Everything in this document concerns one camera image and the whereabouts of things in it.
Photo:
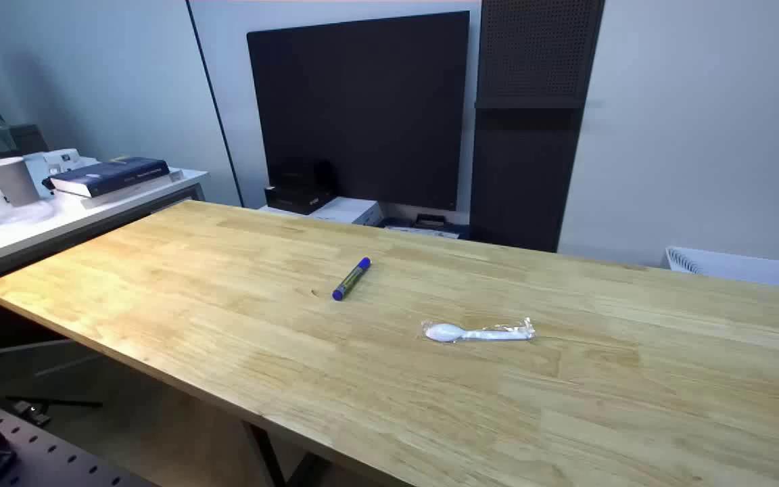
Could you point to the black box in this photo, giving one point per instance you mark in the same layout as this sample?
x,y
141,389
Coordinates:
x,y
295,200

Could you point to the tall dark panel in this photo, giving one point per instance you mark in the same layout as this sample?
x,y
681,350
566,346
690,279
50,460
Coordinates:
x,y
526,136

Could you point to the black perforated breadboard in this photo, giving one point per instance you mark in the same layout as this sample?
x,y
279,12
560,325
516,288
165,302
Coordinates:
x,y
38,449

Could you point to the large black monitor screen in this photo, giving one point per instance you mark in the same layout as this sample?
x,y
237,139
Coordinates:
x,y
363,109

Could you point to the black table leg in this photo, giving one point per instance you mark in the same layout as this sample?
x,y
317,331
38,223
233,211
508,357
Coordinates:
x,y
271,454

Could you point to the white disposable plastic spoon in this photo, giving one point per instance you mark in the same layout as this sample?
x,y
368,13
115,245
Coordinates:
x,y
447,333

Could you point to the dark blue book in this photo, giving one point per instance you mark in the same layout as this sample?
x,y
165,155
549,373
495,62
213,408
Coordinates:
x,y
110,174

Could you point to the white side table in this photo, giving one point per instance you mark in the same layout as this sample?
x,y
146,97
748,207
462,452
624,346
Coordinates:
x,y
38,230

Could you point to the grey paper cup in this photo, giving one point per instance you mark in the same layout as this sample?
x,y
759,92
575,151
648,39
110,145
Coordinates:
x,y
13,180

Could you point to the white cardboard package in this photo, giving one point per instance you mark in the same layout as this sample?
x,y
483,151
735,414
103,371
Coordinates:
x,y
57,162

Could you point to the blue marker pen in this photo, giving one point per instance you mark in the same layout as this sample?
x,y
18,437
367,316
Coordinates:
x,y
353,279

